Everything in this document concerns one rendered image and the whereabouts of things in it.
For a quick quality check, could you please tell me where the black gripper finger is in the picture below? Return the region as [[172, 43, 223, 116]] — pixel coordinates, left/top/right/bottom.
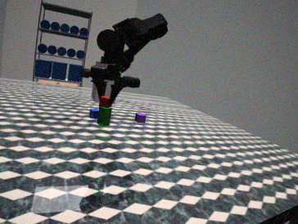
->
[[91, 80, 107, 100], [109, 84, 126, 105]]

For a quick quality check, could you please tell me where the red block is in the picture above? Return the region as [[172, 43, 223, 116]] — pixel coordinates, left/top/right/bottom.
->
[[99, 96, 111, 108]]

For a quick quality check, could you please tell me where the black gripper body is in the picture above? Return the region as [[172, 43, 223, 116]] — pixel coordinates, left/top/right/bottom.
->
[[80, 53, 140, 87]]

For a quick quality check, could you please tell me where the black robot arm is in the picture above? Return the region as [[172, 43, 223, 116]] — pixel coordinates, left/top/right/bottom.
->
[[91, 13, 168, 80]]

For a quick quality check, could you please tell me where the purple cube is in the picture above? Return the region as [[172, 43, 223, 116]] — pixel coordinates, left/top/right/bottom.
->
[[135, 113, 146, 123]]

